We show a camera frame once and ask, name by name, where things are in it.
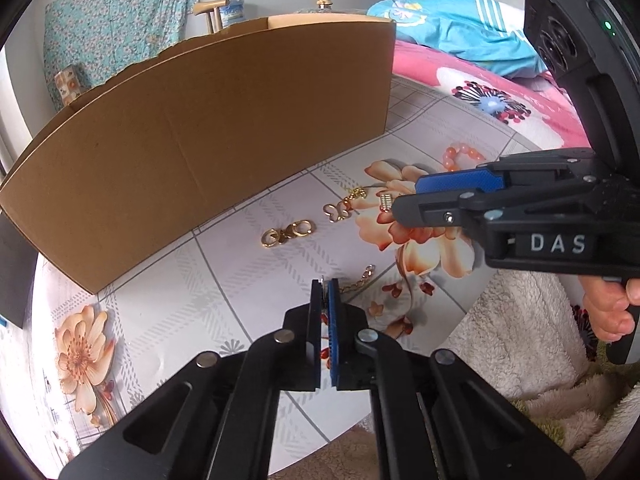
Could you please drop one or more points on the black camera module right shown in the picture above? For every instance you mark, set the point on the black camera module right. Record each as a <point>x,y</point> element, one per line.
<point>592,57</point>

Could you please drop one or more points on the teal floral hanging cloth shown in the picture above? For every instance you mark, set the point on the teal floral hanging cloth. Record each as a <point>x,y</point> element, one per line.
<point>102,37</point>

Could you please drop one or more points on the right hand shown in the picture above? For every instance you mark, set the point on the right hand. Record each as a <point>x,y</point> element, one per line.
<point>607,304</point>

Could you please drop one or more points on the blue cartoon blanket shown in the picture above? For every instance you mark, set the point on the blue cartoon blanket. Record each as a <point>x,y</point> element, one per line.
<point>487,33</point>

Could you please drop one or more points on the pink floral quilt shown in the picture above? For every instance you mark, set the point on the pink floral quilt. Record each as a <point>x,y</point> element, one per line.
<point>462,115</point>

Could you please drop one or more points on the patterned gift box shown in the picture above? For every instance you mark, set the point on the patterned gift box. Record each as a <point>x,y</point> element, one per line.
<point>68,83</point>

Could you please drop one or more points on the white fleece sleeve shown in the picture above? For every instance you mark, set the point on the white fleece sleeve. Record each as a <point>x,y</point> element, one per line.
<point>521,336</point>

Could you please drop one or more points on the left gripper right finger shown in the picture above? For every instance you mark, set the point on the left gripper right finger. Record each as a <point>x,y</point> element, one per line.
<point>434,417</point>

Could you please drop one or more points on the gold ring clasp pair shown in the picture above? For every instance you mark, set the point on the gold ring clasp pair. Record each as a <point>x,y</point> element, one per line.
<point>297,229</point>

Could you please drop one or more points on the gold knot charm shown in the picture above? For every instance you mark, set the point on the gold knot charm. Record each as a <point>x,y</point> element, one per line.
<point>356,193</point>

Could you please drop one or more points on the gold butterfly pendant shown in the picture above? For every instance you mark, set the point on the gold butterfly pendant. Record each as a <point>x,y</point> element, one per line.
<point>337,212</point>

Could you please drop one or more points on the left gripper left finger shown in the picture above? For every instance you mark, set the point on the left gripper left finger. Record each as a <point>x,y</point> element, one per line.
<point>215,418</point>

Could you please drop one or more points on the floral table cloth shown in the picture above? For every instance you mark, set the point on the floral table cloth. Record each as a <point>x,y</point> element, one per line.
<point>217,288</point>

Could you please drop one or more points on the brown cardboard box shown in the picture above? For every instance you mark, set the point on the brown cardboard box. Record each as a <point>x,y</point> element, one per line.
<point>169,143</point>

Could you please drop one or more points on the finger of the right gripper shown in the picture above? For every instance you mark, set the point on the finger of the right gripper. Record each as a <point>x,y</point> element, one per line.
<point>445,212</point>
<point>493,177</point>

